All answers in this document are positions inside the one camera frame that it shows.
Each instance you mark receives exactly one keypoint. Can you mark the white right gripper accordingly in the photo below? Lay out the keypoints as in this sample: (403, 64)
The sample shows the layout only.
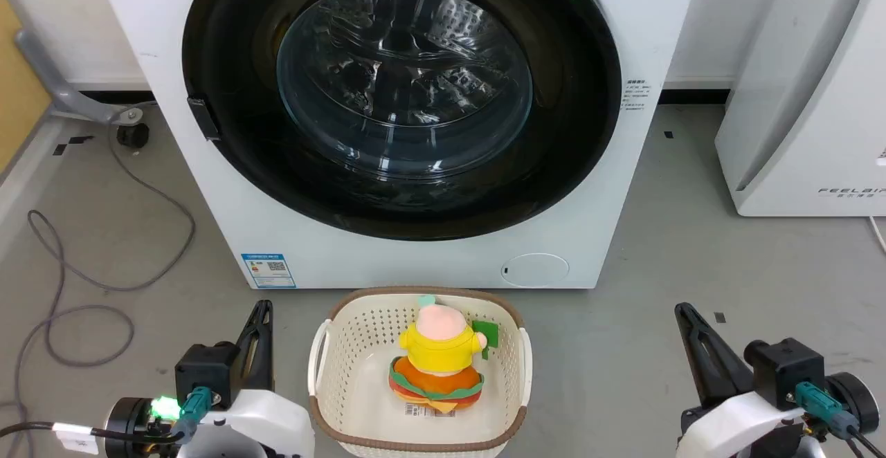
(734, 427)

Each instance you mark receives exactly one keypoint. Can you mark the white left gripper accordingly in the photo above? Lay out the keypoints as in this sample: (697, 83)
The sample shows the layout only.
(263, 423)

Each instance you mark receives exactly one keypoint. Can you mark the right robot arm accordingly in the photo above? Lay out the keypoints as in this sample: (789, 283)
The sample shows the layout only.
(855, 402)

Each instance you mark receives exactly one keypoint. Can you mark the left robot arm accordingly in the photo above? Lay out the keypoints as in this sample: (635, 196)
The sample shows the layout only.
(131, 427)

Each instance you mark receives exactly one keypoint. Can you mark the white front-load washing machine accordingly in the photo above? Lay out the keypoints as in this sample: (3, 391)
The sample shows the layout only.
(208, 188)

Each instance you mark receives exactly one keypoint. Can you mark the black round glass washer door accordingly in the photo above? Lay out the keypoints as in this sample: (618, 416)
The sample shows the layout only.
(405, 77)

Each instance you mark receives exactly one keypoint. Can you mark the blue energy label sticker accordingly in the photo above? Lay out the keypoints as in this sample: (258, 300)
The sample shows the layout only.
(268, 270)

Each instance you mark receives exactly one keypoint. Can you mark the cream plastic laundry basket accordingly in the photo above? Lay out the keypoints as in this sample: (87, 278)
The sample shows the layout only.
(346, 368)

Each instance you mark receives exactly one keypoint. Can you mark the white barcode label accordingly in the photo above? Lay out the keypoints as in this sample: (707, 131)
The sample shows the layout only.
(419, 410)

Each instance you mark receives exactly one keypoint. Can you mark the plush doll yellow orange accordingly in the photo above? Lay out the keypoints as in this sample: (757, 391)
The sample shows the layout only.
(439, 358)

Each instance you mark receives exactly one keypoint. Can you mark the black caster wheel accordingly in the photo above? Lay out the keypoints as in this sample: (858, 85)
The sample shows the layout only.
(132, 135)

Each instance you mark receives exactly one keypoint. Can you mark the white printed text sticker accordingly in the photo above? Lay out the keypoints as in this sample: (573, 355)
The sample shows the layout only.
(637, 98)

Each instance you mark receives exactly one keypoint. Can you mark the white air purifier appliance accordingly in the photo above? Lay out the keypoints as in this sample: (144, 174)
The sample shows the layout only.
(803, 98)

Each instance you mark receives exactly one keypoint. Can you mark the grey chair base leg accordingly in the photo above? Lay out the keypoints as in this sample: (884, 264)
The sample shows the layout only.
(59, 84)

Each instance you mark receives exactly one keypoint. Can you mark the yellow wooden panel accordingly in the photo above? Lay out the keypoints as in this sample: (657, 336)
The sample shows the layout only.
(17, 84)

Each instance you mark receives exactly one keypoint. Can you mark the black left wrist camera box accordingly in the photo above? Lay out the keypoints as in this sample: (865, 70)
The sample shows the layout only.
(206, 371)

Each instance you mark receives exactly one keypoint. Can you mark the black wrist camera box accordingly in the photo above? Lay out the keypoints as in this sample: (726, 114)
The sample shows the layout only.
(785, 371)
(206, 371)

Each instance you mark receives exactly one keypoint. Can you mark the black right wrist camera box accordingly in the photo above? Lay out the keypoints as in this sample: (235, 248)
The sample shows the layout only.
(785, 371)

